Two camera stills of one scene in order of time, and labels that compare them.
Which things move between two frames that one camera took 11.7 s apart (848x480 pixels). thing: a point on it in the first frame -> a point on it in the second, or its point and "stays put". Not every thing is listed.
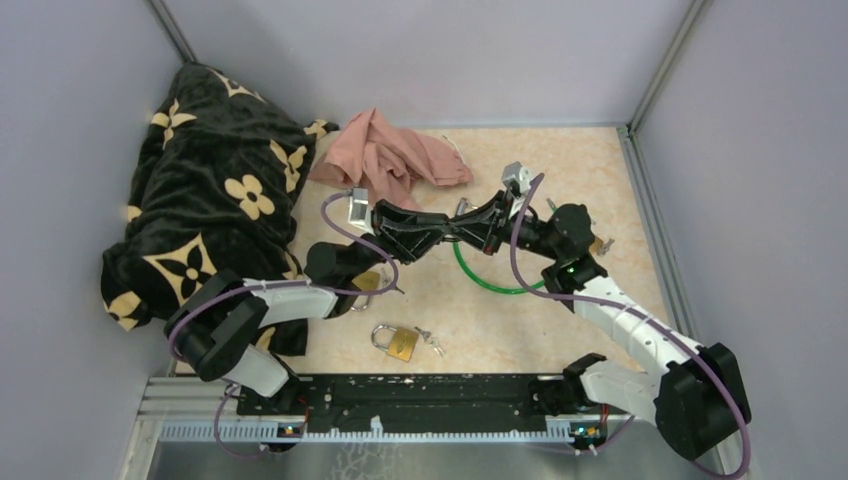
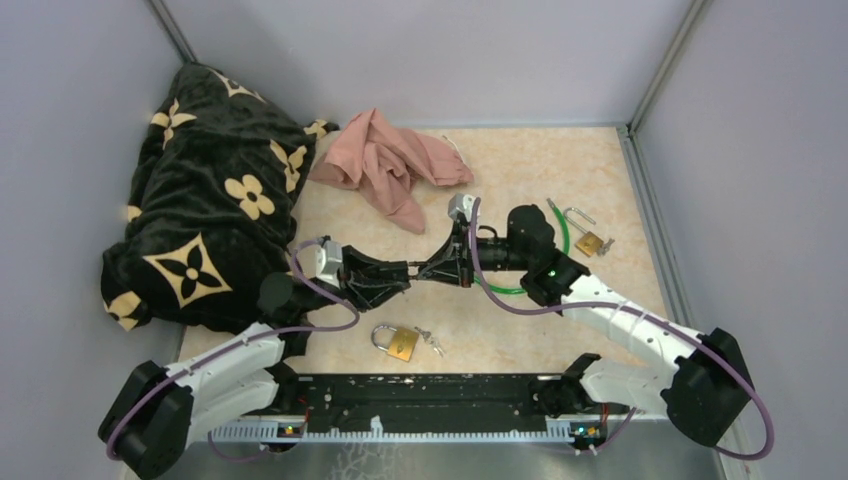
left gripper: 397,233 -> 363,288
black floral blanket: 221,174 stays put
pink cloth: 393,163 stays put
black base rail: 407,403 stays put
